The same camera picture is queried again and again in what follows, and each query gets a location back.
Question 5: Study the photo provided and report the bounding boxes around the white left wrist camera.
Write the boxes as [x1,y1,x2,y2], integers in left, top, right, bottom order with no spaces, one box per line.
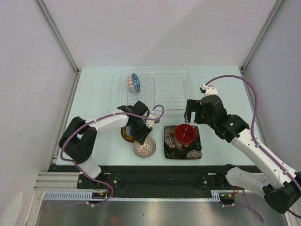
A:
[145,110,160,127]

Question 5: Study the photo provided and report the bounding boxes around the red lacquer cup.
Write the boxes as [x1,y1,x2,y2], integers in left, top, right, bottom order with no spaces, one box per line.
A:
[174,124,197,145]

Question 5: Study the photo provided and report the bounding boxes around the light blue plastic cup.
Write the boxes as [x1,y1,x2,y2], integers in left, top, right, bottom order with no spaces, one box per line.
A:
[126,126,131,136]

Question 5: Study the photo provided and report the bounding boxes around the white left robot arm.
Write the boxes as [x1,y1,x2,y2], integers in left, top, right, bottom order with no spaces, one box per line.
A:
[58,101,157,188]

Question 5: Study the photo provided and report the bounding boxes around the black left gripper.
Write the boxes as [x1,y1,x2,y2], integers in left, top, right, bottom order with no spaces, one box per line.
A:
[128,119,152,145]

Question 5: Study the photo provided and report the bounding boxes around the blue patterned bowl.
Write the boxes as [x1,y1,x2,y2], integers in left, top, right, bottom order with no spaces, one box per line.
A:
[132,73,141,92]

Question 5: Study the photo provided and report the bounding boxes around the brown patterned bowl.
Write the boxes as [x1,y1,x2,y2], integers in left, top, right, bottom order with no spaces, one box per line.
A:
[133,137,156,158]

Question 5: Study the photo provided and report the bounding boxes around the aluminium frame rail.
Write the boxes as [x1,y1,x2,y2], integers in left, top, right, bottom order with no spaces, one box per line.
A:
[34,172,79,191]

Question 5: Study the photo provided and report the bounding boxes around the black floral square plate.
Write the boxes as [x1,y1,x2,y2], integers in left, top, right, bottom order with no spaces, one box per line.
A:
[164,124,202,160]

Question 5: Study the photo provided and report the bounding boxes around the white slotted cable duct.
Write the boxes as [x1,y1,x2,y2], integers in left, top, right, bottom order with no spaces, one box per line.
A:
[43,190,223,201]

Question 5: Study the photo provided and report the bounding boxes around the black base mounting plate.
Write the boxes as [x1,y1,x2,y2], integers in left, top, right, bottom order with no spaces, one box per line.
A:
[77,165,261,200]

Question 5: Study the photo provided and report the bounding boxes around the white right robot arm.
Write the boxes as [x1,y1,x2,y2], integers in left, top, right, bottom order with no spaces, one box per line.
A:
[184,95,301,214]

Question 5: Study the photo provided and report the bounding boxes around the yellow round saucer plate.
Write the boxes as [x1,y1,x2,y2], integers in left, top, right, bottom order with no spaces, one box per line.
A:
[121,127,135,143]

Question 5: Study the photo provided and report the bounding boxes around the white wire dish rack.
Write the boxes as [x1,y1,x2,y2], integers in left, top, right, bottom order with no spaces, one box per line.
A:
[119,67,194,116]

